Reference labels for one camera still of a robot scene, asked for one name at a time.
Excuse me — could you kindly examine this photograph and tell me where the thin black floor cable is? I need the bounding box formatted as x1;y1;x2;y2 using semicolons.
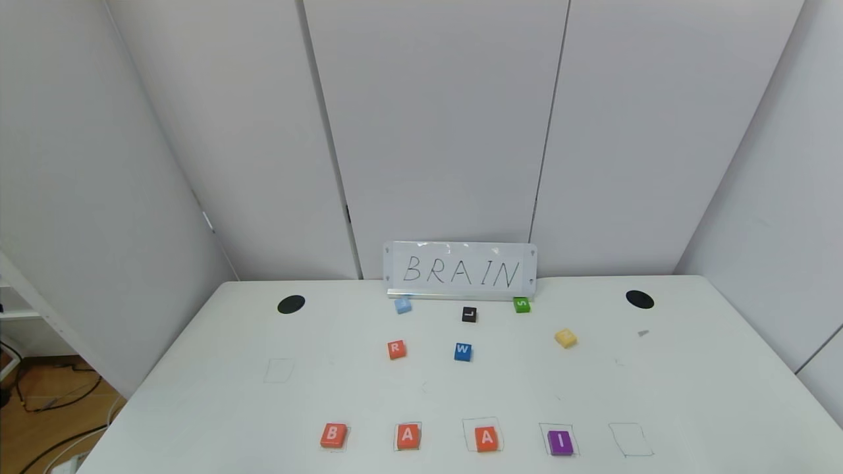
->
18;425;111;474
12;342;103;412

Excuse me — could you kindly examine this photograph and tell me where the white sign reading BRAIN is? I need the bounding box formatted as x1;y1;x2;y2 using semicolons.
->
383;241;538;300

